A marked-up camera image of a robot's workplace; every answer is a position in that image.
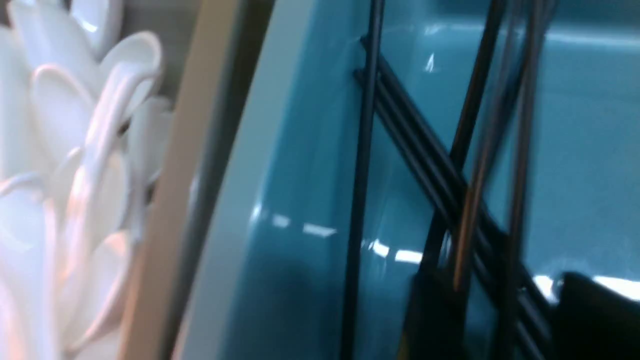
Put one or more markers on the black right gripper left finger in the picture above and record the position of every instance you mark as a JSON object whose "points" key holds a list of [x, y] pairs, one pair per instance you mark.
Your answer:
{"points": [[433, 327]]}

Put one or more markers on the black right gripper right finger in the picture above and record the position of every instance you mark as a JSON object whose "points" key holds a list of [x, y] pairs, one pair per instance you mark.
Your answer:
{"points": [[592, 322]]}

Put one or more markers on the black chopstick diagonal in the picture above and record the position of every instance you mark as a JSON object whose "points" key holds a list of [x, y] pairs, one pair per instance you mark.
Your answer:
{"points": [[484, 251]]}

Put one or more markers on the black chopstick upright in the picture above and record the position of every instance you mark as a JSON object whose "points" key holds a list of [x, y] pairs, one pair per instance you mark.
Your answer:
{"points": [[361, 174]]}

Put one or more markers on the teal chopstick bin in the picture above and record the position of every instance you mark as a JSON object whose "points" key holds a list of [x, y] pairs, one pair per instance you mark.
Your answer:
{"points": [[271, 279]]}

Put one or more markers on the grey-brown spoon bin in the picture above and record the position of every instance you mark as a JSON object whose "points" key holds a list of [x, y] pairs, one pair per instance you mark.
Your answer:
{"points": [[210, 95]]}

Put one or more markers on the white soup spoon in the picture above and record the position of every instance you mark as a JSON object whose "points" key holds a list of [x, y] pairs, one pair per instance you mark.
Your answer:
{"points": [[136, 68]]}

